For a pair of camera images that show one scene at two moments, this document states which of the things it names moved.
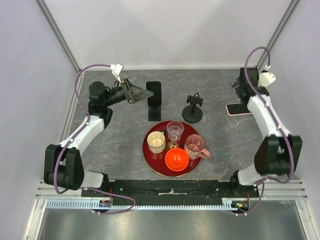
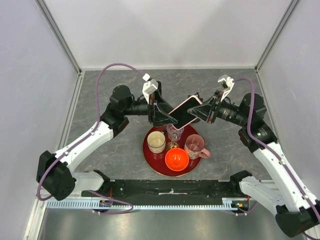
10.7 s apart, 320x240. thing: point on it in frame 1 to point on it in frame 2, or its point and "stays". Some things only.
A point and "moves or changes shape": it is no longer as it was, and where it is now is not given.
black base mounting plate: (166, 192) stays
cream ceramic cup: (156, 141) stays
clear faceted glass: (174, 129) stays
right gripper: (236, 82) to (207, 110)
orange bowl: (177, 159) stays
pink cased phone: (236, 109) moves or changes shape
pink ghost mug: (194, 145) stays
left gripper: (135, 93) to (155, 115)
